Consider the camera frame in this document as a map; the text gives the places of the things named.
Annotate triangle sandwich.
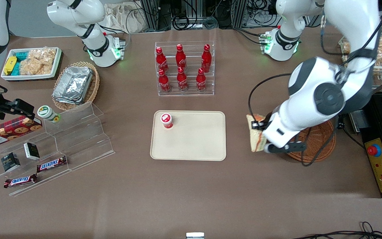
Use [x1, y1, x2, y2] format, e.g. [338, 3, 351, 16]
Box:
[246, 114, 269, 153]

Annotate white rectangular snack tray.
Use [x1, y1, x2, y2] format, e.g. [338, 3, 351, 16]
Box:
[1, 47, 62, 81]

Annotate round brown wicker basket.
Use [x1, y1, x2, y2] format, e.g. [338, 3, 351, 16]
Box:
[285, 119, 337, 163]

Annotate beige plastic tray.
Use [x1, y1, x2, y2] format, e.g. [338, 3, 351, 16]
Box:
[150, 110, 227, 162]

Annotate oval light wicker basket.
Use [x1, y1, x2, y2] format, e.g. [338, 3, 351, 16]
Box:
[52, 61, 100, 111]

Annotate red cookie box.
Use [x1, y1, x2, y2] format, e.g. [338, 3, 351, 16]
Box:
[0, 116, 43, 148]

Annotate green lid white cup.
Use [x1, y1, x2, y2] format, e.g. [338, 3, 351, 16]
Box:
[37, 105, 61, 123]

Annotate yellow snack packet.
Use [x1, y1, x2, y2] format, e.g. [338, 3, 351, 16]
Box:
[4, 56, 18, 75]

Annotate small black box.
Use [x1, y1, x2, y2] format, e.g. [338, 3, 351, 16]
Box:
[1, 152, 21, 172]
[24, 142, 41, 160]

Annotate clear bag of crackers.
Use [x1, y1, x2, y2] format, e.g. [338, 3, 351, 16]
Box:
[19, 47, 57, 76]

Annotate stacked aluminium foil containers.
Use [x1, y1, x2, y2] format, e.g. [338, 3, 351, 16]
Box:
[52, 66, 94, 105]

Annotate brown chocolate bar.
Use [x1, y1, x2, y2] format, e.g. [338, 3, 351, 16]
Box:
[36, 156, 68, 173]
[4, 174, 38, 189]

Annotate clear acrylic stepped shelf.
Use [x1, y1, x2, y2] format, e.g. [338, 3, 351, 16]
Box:
[0, 102, 115, 197]

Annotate red cola bottle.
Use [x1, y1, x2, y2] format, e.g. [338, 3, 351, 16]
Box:
[201, 44, 212, 73]
[176, 44, 187, 71]
[156, 46, 169, 74]
[196, 68, 207, 92]
[158, 69, 171, 93]
[177, 66, 188, 92]

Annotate clear acrylic bottle rack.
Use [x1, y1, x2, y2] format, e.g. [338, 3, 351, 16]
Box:
[155, 41, 215, 97]

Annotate red lid yogurt cup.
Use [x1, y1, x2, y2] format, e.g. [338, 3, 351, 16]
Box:
[160, 113, 174, 129]

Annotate black equipment base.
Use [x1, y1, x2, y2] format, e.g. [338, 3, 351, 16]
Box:
[358, 91, 382, 199]

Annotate beige cloth bag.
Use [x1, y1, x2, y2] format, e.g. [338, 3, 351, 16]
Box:
[102, 3, 146, 34]

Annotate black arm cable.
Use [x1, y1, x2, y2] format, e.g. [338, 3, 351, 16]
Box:
[248, 73, 293, 124]

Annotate black power cable with plug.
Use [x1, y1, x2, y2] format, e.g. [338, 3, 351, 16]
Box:
[336, 115, 366, 148]

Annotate silver metal bracket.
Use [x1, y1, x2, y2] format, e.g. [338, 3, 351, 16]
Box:
[349, 109, 371, 132]

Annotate aluminium frame with cables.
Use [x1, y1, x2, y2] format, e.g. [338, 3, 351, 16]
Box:
[135, 0, 279, 31]

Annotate black floor cables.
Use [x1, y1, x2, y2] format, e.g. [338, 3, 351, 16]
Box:
[292, 221, 382, 239]

